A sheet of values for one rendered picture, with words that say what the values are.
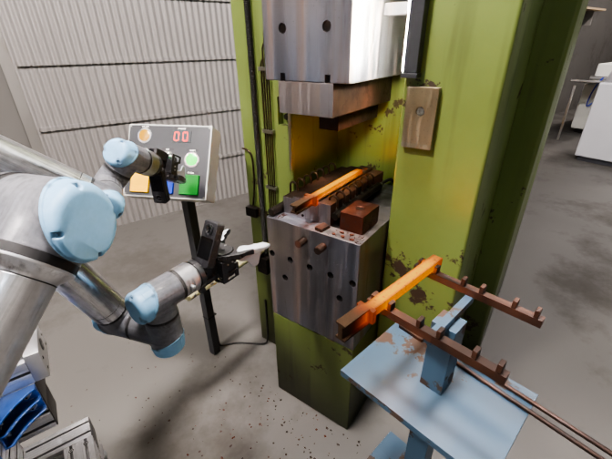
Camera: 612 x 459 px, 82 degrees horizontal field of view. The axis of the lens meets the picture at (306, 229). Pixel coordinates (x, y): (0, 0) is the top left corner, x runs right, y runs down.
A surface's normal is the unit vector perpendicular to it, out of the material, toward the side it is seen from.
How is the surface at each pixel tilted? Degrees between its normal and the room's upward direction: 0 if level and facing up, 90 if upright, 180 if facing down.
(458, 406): 0
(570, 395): 0
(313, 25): 90
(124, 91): 90
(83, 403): 0
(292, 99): 90
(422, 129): 90
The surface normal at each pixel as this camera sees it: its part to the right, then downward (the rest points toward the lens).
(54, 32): 0.59, 0.37
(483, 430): -0.01, -0.88
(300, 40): -0.58, 0.39
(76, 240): 0.98, 0.01
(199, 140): -0.15, -0.04
